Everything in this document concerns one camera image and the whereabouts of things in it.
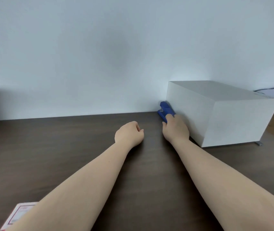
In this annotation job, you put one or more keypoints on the white cardboard box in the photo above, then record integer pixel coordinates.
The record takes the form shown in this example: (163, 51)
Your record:
(221, 113)

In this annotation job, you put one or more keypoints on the person's right thumb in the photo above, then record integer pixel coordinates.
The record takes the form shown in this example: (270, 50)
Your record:
(164, 126)

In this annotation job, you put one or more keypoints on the person's left forearm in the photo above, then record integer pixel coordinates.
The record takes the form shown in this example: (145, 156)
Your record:
(74, 187)

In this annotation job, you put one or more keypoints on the person's left hand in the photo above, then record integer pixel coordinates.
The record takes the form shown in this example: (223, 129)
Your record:
(128, 134)

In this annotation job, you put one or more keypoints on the blue stapler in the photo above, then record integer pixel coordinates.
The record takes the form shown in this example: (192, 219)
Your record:
(165, 111)

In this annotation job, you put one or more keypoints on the person's right forearm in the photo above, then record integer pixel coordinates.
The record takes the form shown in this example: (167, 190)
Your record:
(226, 187)

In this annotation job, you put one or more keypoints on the person's left thumb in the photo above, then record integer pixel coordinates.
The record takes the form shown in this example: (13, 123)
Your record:
(140, 131)

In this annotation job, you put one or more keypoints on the small grey metal clip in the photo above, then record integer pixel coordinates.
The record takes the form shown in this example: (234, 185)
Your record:
(259, 143)

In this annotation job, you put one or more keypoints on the white paper with red print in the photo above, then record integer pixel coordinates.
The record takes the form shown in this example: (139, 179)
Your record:
(16, 215)

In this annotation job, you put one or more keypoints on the person's right hand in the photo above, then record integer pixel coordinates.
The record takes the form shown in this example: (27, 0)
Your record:
(176, 129)

